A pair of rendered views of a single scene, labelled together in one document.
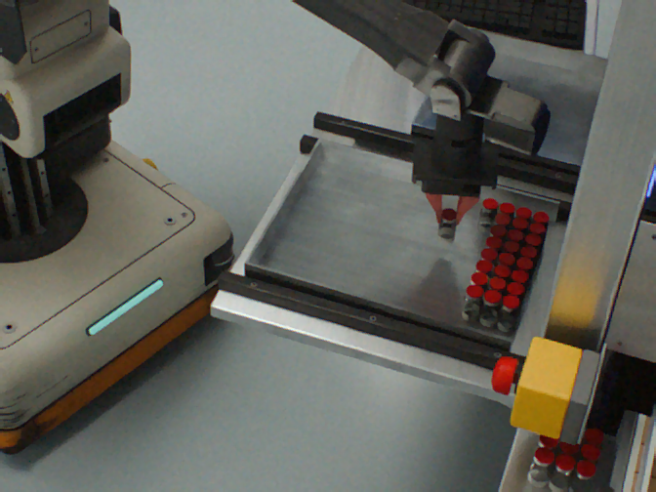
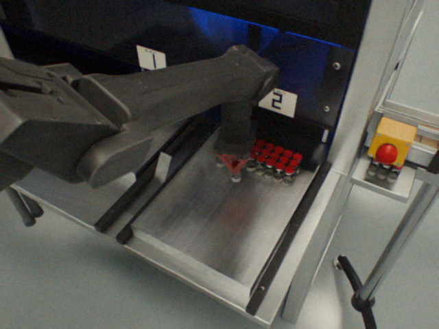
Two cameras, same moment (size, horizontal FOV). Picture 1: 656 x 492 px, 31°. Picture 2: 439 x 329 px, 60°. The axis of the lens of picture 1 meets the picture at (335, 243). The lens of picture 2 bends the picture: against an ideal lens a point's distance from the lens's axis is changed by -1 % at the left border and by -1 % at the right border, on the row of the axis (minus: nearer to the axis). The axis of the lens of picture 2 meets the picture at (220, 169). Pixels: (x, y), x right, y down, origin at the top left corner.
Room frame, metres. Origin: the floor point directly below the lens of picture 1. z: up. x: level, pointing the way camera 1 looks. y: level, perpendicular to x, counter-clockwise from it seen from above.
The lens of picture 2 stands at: (1.00, 0.41, 1.53)
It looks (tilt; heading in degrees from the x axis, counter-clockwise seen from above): 47 degrees down; 282
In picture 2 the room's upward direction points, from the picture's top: straight up
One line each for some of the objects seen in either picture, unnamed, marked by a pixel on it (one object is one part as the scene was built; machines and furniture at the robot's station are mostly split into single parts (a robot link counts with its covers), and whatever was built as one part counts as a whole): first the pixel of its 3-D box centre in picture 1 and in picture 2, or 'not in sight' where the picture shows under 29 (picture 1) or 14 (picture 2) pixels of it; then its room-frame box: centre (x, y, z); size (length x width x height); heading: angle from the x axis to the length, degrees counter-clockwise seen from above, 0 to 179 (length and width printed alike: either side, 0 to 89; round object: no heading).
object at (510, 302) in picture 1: (523, 269); (264, 151); (1.03, -0.24, 0.90); 0.18 x 0.02 x 0.05; 162
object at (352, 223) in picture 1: (405, 241); (232, 198); (1.08, -0.09, 0.90); 0.34 x 0.26 x 0.04; 72
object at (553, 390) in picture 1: (553, 389); (392, 139); (0.78, -0.23, 1.00); 0.08 x 0.07 x 0.07; 72
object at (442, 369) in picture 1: (469, 183); (177, 166); (1.23, -0.18, 0.87); 0.70 x 0.48 x 0.02; 162
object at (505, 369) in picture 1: (511, 377); (387, 153); (0.79, -0.19, 0.99); 0.04 x 0.04 x 0.04; 72
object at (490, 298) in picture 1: (507, 265); (260, 157); (1.04, -0.22, 0.90); 0.18 x 0.02 x 0.05; 162
